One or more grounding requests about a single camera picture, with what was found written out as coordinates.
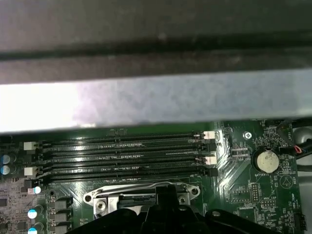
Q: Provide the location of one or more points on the blue top capacitor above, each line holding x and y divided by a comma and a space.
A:
33, 214
33, 230
37, 190
5, 159
5, 169

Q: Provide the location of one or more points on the black RAM slot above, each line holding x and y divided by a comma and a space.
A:
158, 175
158, 150
158, 138
158, 163

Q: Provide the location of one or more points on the thin metal locking lever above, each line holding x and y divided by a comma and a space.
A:
131, 188

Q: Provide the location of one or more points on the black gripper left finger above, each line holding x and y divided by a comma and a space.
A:
158, 219

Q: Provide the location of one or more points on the black open PC case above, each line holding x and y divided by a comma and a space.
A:
156, 36

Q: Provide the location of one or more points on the green motherboard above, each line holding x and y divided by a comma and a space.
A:
234, 175

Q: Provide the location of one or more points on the silver coin cell battery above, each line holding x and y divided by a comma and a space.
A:
267, 161

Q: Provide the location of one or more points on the black pin header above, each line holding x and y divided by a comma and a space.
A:
299, 221
255, 192

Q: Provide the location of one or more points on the metal socket cover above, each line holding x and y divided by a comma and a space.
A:
113, 206

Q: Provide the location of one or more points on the CPU socket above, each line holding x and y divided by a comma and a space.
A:
102, 210

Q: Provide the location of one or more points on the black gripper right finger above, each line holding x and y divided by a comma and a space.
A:
185, 221

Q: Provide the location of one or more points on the grey power choke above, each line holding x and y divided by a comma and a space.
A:
63, 217
63, 204
63, 229

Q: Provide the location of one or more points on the silver board screw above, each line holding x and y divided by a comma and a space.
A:
247, 134

